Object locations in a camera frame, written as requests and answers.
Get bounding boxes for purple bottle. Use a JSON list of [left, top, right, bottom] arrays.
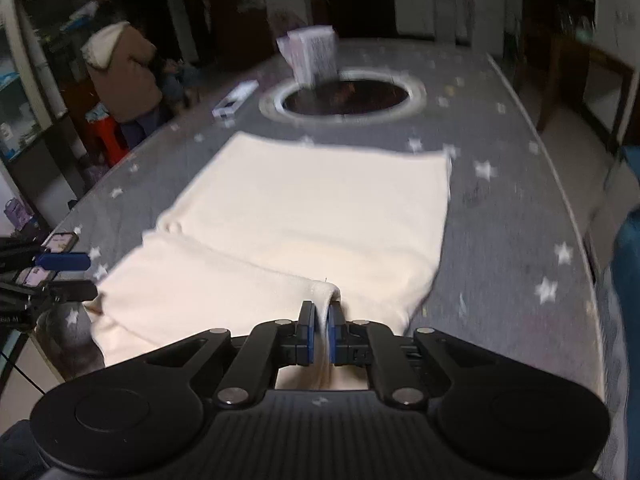
[[4, 197, 35, 231]]

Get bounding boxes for white remote control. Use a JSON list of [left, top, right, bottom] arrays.
[[212, 80, 260, 120]]

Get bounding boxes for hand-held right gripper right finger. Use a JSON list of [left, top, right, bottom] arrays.
[[327, 301, 493, 407]]

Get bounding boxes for red plastic stool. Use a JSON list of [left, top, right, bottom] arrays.
[[85, 115, 132, 166]]

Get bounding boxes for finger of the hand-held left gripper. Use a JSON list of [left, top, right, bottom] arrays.
[[0, 280, 99, 313], [0, 236, 92, 271]]

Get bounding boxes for grey star-print tablecloth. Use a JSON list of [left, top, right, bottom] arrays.
[[32, 37, 613, 406]]

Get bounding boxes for round built-in hotplate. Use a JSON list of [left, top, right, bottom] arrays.
[[259, 67, 427, 122]]

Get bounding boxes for cream pants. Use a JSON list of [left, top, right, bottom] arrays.
[[90, 131, 453, 391]]

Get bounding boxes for blue sofa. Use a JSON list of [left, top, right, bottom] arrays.
[[597, 145, 640, 480]]

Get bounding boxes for thin black cable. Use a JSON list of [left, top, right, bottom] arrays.
[[0, 352, 48, 396]]

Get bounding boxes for arched wooden shelf cabinet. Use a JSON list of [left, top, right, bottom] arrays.
[[0, 0, 108, 231]]

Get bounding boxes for dark wooden side table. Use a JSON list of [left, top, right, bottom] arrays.
[[537, 32, 636, 153]]

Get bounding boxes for smartphone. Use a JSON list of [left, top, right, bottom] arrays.
[[17, 267, 57, 287], [42, 232, 80, 253]]

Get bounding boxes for white tissue pack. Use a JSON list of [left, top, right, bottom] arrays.
[[276, 25, 337, 83]]

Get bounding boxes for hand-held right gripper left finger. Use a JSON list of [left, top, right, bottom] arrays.
[[145, 301, 317, 408]]

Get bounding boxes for water dispenser with blue bottle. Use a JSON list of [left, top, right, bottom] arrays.
[[432, 0, 458, 43]]

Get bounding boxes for white refrigerator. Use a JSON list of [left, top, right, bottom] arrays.
[[467, 0, 506, 56]]

